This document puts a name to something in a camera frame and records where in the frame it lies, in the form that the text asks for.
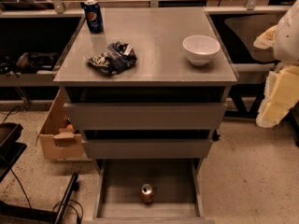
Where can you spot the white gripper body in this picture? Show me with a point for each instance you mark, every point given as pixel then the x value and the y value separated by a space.
pixel 288 39

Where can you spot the red coke can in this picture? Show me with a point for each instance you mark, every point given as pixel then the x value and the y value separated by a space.
pixel 146 193

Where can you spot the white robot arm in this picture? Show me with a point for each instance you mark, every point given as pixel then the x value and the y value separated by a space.
pixel 283 38

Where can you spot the grey drawer cabinet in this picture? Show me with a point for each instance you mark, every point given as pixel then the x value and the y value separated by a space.
pixel 162 74

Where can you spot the open bottom grey drawer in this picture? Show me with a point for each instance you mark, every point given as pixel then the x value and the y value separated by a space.
pixel 154 191

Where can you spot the middle grey drawer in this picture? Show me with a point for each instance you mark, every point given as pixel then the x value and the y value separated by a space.
pixel 147 148

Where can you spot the top grey drawer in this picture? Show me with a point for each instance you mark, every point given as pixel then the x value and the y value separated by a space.
pixel 204 116

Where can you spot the blue pepsi can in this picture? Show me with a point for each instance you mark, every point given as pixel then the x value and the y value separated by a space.
pixel 93 16

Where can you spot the black chair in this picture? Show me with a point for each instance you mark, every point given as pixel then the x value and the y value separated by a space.
pixel 252 65

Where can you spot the white bowl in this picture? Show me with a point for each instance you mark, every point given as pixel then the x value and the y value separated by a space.
pixel 200 49

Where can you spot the crumpled blue chip bag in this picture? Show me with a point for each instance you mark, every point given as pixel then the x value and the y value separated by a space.
pixel 117 57

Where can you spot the cardboard box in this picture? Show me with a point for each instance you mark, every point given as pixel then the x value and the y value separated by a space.
pixel 58 138

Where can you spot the black bag on shelf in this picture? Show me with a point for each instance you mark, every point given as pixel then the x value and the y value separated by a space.
pixel 32 62

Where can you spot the black equipment base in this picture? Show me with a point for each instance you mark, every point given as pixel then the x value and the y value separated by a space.
pixel 10 151

